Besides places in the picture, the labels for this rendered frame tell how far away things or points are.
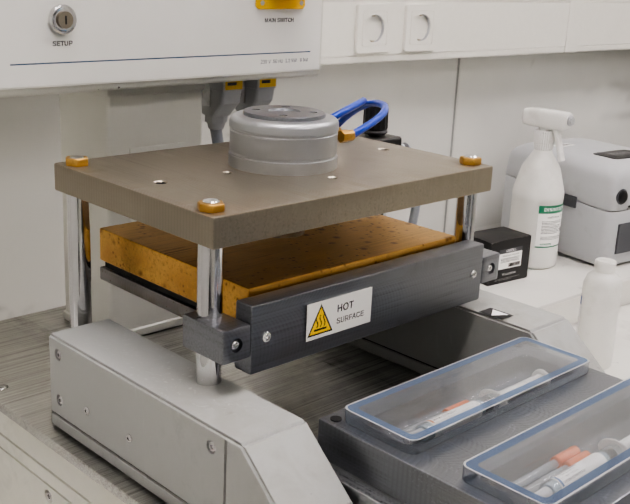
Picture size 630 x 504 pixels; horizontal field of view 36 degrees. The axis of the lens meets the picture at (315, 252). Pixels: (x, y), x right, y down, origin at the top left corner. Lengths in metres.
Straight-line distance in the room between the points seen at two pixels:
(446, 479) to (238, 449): 0.11
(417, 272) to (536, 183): 0.88
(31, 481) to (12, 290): 0.50
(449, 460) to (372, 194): 0.20
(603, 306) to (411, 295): 0.65
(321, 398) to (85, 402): 0.19
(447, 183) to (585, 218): 0.93
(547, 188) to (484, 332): 0.82
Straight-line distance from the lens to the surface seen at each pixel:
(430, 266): 0.70
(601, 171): 1.61
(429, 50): 1.53
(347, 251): 0.69
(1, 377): 0.81
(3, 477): 0.81
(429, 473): 0.54
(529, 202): 1.56
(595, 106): 2.03
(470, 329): 0.77
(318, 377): 0.80
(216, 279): 0.59
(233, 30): 0.84
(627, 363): 1.39
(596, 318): 1.32
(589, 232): 1.63
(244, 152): 0.69
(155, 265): 0.68
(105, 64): 0.77
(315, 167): 0.69
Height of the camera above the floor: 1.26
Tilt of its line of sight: 17 degrees down
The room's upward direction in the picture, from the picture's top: 3 degrees clockwise
